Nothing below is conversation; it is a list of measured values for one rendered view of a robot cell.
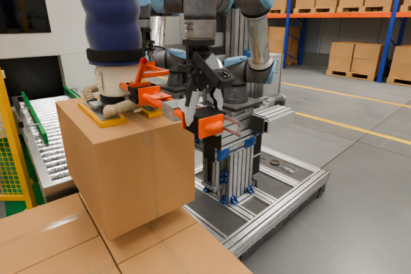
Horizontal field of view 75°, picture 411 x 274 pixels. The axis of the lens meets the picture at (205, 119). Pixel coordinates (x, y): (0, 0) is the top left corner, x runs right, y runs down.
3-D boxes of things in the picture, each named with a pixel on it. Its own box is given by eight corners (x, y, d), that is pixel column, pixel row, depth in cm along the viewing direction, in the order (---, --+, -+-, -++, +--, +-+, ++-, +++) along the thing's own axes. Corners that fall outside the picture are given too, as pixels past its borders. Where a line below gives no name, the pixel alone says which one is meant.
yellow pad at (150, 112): (118, 99, 134) (117, 89, 132) (137, 96, 140) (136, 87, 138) (148, 118, 109) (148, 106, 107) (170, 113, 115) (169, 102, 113)
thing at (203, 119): (181, 128, 71) (180, 111, 70) (203, 122, 76) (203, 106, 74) (200, 139, 65) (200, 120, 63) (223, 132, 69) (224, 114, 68)
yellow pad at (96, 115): (77, 106, 123) (76, 95, 122) (99, 102, 129) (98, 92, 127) (101, 128, 98) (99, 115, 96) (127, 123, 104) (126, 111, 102)
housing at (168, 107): (161, 116, 81) (160, 101, 80) (180, 112, 85) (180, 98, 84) (173, 123, 76) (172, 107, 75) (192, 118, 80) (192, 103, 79)
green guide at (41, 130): (14, 99, 320) (13, 92, 317) (25, 98, 326) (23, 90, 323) (33, 147, 201) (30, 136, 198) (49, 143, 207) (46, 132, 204)
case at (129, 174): (68, 173, 144) (54, 101, 130) (138, 151, 167) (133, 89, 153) (108, 241, 100) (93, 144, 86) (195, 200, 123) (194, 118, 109)
